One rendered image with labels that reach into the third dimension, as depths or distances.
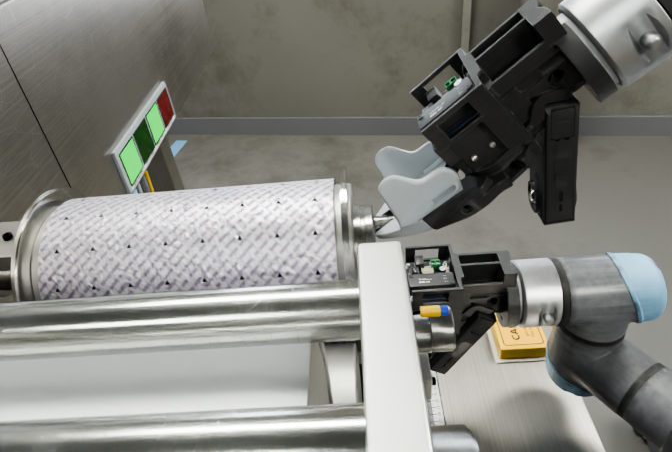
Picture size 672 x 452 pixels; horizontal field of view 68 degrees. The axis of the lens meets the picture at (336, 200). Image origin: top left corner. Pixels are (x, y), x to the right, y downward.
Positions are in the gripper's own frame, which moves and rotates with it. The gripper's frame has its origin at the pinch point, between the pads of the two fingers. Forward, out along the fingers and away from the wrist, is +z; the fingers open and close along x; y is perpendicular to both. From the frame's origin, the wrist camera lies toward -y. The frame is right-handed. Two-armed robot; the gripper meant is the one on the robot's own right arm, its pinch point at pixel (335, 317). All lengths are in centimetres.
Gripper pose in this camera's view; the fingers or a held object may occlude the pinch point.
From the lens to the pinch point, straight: 60.1
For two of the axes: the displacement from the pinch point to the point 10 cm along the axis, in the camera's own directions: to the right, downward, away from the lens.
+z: -10.0, 0.7, 0.6
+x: 0.0, 5.9, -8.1
